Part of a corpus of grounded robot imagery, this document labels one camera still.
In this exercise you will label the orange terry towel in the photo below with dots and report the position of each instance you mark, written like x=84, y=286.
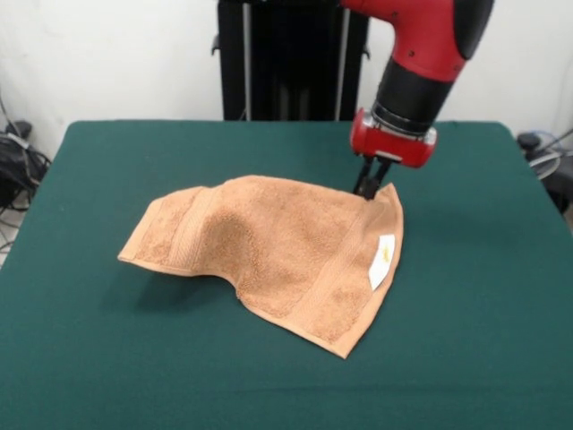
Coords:
x=277, y=246

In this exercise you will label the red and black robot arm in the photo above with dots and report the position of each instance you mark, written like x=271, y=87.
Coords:
x=425, y=54

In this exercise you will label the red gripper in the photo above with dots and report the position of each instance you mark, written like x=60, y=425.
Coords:
x=389, y=145

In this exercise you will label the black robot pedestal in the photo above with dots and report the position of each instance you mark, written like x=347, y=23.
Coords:
x=277, y=67

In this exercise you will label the dark green table cloth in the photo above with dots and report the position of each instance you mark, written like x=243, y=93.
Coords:
x=134, y=358

